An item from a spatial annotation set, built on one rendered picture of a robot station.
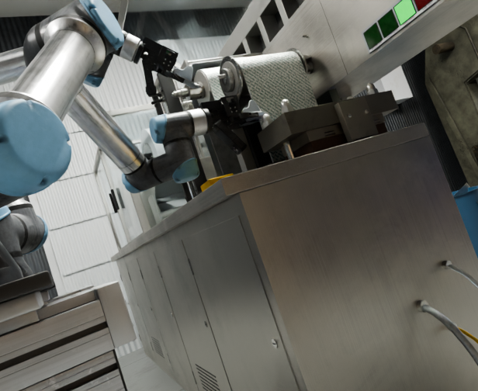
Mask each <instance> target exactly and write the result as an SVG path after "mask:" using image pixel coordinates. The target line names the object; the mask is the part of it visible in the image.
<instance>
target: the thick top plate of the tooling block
mask: <svg viewBox="0 0 478 391"><path fill-rule="evenodd" d="M363 97H365V100H366V101H367V104H368V107H369V110H370V112H371V114H372V116H373V115H377V114H380V113H382V114H383V116H385V115H387V114H389V113H391V112H392V111H394V110H396V109H398V106H397V102H396V100H395V98H394V96H393V93H392V90H389V91H385V92H379V93H375V94H371V95H364V96H360V97H356V98H352V99H346V100H341V101H337V102H331V103H327V104H323V105H318V106H312V107H308V108H304V109H298V110H293V111H289V112H284V113H283V114H282V115H281V116H279V117H278V118H277V119H275V120H274V121H273V122H271V123H270V124H269V125H268V126H267V127H266V128H264V129H263V130H262V131H261V132H260V133H258V134H257V135H258V139H259V141H260V144H261V146H262V150H263V153H267V152H270V151H276V150H279V149H281V148H282V147H284V146H283V143H284V142H286V141H289V140H290V141H293V140H295V139H296V138H297V137H299V136H300V135H302V134H303V133H305V132H307V131H310V130H316V129H320V128H323V127H326V126H332V125H335V124H339V123H340V121H339V118H338V115H337V113H336V110H335V108H334V105H336V104H337V103H339V102H344V101H348V100H353V99H359V98H363Z"/></svg>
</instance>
